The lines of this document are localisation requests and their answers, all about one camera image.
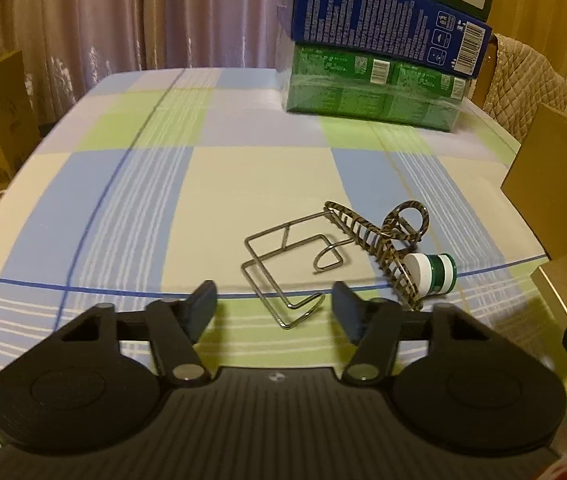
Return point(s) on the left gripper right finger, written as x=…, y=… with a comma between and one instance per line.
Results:
x=374, y=327

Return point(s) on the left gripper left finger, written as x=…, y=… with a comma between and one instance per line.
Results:
x=174, y=327

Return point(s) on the green white small jar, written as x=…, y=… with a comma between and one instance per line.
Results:
x=433, y=275

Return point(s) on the striped hair claw clip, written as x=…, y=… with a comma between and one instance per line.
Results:
x=401, y=231

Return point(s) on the plaid tablecloth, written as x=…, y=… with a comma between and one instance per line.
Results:
x=153, y=181

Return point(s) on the open cardboard box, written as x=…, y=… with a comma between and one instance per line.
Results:
x=536, y=183

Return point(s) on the green box pack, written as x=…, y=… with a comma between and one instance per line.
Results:
x=327, y=81

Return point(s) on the quilted beige chair cover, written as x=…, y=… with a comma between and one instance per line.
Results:
x=515, y=80

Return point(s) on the blue box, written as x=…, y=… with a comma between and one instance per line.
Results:
x=422, y=32

